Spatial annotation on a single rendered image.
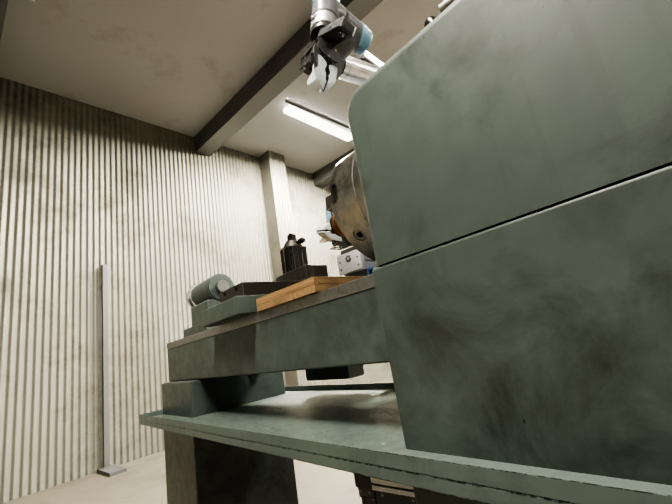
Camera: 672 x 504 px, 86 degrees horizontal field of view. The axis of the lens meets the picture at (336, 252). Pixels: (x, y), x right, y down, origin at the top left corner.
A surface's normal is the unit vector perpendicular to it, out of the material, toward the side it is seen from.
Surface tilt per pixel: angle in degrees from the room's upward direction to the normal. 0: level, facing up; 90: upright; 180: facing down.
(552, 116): 90
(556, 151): 90
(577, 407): 90
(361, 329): 90
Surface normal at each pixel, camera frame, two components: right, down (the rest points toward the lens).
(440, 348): -0.75, -0.04
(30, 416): 0.72, -0.28
